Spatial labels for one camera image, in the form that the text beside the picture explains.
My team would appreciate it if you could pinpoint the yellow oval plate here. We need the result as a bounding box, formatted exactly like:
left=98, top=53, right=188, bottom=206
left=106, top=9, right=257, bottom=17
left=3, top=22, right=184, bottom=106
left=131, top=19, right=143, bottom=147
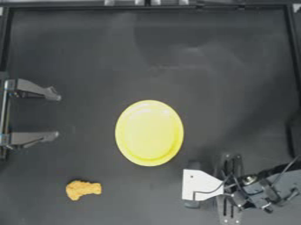
left=114, top=99, right=185, bottom=167

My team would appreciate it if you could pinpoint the toy fried chicken nugget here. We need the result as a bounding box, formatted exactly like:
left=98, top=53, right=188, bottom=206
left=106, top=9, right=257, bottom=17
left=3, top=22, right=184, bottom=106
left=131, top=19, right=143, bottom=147
left=64, top=179, right=103, bottom=201

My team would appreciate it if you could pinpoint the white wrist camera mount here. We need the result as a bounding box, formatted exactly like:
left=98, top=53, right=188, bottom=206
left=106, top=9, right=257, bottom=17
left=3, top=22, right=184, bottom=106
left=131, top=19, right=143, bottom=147
left=181, top=169, right=225, bottom=202

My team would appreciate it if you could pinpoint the black cable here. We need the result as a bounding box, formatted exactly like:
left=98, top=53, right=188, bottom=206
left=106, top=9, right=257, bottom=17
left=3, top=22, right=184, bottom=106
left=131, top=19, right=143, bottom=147
left=194, top=154, right=301, bottom=197

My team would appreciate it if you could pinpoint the black metal frame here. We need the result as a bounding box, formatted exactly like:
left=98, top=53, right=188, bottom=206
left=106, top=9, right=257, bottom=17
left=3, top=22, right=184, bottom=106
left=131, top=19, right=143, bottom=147
left=0, top=0, right=301, bottom=74

